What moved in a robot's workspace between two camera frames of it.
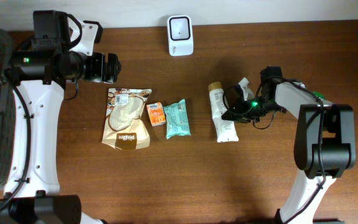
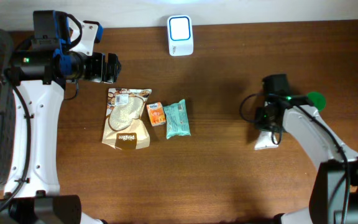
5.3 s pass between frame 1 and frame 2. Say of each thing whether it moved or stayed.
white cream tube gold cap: moved
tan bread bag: stayed
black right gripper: moved
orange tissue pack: stayed
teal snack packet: stayed
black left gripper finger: stayed
